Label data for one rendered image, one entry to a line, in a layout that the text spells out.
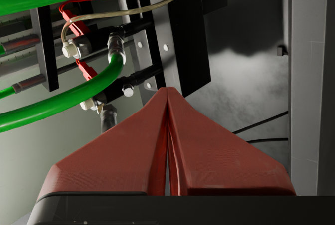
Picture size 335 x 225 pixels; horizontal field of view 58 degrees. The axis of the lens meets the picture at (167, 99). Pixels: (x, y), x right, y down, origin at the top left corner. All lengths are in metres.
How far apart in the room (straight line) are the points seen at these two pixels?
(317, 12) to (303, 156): 0.20
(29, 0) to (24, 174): 0.57
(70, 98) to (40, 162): 0.53
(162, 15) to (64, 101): 0.27
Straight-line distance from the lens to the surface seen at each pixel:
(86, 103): 0.44
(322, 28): 0.38
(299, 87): 0.42
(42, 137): 0.76
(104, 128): 0.35
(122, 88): 0.47
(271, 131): 0.63
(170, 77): 0.51
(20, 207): 0.81
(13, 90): 0.61
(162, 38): 0.49
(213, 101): 0.68
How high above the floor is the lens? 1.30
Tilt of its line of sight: 36 degrees down
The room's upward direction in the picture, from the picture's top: 121 degrees counter-clockwise
